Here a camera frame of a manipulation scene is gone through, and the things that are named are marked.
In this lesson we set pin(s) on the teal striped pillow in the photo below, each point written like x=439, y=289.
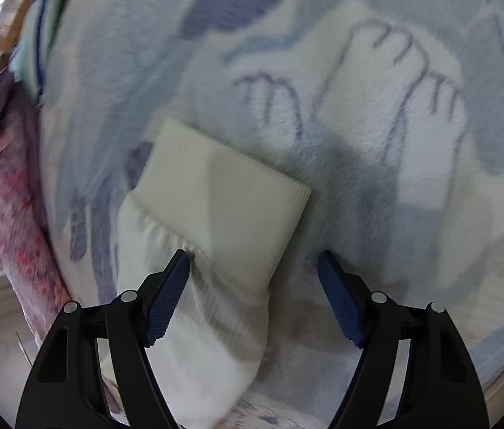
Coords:
x=39, y=31

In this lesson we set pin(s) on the pink floral quilt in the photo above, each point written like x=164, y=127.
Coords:
x=15, y=214

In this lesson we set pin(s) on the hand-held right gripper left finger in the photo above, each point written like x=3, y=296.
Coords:
x=168, y=297

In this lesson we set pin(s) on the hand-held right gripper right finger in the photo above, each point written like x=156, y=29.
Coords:
x=340, y=297

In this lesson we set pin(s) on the white knit sweater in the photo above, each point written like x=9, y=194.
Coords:
x=216, y=196

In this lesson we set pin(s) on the white blue printed blanket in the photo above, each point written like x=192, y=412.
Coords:
x=368, y=120

